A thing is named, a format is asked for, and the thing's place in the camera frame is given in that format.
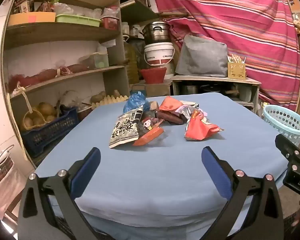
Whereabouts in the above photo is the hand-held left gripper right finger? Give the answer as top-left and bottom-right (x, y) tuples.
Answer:
(201, 146), (284, 240)

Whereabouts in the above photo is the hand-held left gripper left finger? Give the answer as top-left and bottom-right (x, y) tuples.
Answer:
(17, 147), (102, 240)

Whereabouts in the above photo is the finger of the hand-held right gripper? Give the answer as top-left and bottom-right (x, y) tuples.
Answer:
(275, 134), (300, 167)

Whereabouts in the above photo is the light blue plastic basket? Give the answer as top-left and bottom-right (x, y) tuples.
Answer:
(262, 104), (300, 143)

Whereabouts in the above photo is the large red snack packet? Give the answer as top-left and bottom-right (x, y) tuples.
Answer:
(184, 109), (224, 141)

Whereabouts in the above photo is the black and white snack packet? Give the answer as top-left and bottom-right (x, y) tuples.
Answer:
(109, 106), (144, 149)

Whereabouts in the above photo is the orange-red packet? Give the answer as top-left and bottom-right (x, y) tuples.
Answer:
(132, 127), (165, 147)

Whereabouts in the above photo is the small cartoon print packet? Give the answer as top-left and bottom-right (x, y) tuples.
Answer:
(139, 116), (163, 137)

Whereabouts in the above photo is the dark red packet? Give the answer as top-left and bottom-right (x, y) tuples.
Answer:
(156, 110), (185, 125)

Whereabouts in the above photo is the blue plastic bag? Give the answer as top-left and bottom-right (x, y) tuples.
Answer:
(122, 91), (152, 114)

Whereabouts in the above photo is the orange packet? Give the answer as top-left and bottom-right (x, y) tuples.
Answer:
(159, 96), (184, 112)

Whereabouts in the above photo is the dark blue plastic crate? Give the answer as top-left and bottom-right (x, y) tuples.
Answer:
(21, 107), (79, 158)

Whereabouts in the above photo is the blue tablecloth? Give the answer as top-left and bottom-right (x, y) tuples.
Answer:
(34, 94), (289, 238)

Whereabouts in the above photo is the yellow egg tray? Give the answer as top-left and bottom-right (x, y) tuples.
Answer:
(91, 95), (129, 110)

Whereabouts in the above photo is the yellow chopstick holder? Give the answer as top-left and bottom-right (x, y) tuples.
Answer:
(227, 54), (247, 80)

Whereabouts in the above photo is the white cloth bag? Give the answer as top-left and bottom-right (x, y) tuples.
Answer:
(0, 145), (28, 220)

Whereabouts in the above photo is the wooden cabinet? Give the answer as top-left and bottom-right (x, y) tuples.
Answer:
(170, 74), (262, 113)

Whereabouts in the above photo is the red mesh bag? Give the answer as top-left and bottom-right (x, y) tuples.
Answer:
(9, 69), (58, 87)
(57, 64), (90, 76)

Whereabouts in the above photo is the cardboard box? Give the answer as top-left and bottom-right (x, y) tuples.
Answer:
(130, 80), (173, 98)

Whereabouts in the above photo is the clear plastic container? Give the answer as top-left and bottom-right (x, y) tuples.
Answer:
(80, 51), (109, 70)

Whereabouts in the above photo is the red plastic bowl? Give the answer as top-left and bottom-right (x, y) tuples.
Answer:
(139, 68), (167, 84)

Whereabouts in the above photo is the yellow oil bottle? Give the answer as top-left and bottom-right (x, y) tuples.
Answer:
(122, 35), (140, 84)

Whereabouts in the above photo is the grey fabric cover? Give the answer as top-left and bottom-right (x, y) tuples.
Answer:
(175, 34), (228, 77)

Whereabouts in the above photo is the pink striped cloth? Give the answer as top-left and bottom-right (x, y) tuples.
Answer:
(150, 0), (300, 112)

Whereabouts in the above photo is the white plastic bucket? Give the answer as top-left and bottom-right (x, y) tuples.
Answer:
(144, 42), (175, 67)

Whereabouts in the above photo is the wooden shelf unit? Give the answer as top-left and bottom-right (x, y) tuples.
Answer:
(1, 0), (130, 168)

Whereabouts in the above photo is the small red basket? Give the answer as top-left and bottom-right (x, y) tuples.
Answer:
(100, 16), (120, 30)

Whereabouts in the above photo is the green plastic tray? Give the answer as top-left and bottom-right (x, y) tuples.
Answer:
(55, 14), (101, 27)

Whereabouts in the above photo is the metal cooking pot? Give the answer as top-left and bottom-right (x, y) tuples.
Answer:
(140, 21), (174, 45)

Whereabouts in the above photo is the yellow plastic box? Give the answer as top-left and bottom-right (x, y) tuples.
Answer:
(8, 12), (57, 27)

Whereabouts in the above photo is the printed carton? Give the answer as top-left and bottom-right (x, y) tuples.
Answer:
(11, 0), (35, 14)

